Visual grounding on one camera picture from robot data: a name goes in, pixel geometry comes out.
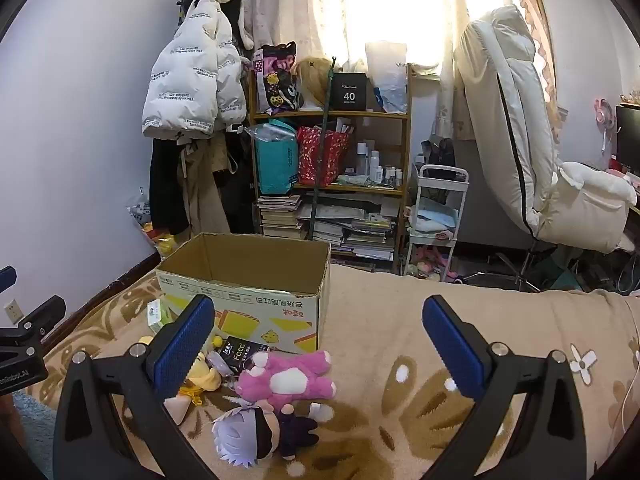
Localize white office chair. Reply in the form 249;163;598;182
452;5;638;293

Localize pink plush toy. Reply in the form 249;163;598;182
235;350;337;408

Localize white trolley cart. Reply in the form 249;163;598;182
402;164;471;278

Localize group of white bottles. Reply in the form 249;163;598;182
356;141;405;186

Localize clear plastic bag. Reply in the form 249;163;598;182
245;122;296;145

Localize white plastic bag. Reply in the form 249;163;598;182
365;41;408;113

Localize grey translucent pouch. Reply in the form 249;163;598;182
207;350;241;378

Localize white cable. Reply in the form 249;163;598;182
614;370;638;446

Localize black garment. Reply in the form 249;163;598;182
220;130;256;233
149;137;191;236

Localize black monitor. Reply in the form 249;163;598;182
614;104;640;176

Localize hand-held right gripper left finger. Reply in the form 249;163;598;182
52;294;221;480

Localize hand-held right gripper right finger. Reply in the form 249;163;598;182
421;295;588;480

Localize pink desk fan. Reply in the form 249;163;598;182
593;97;618;166

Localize yellow plush doll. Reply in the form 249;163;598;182
140;335;223;426

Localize bag of yellow toys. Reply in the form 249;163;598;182
127;200;178;261

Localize stack of magazines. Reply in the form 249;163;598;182
297;200;401;261

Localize beige floral blanket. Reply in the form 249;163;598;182
40;260;640;480

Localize blond wig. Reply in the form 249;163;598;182
291;56;333;110

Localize stack of old books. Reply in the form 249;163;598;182
257;194;311;241

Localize black backpack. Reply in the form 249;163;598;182
420;137;457;181

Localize beige coat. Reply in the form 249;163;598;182
177;135;231;241

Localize light blue cloth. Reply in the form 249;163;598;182
414;199;459;233

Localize white puffer jacket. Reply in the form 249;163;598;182
141;0;248;140

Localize wooden shelf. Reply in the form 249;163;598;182
248;62;413;273

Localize printed cardboard box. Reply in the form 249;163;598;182
156;232;332;356

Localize black box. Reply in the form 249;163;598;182
330;72;369;112

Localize red patterned bag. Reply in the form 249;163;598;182
296;126;351;188

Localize white-haired plush doll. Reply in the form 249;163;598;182
212;402;333;473

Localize black packet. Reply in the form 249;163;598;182
220;335;273;361

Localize green tissue pack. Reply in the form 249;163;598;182
146;299;176;333

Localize teal bag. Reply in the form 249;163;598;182
255;120;300;196

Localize pink toys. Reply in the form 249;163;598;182
407;245;458;281

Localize dark wooden bed frame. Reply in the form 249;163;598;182
40;252;162;357

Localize purple printed bag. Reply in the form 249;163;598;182
253;42;305;113

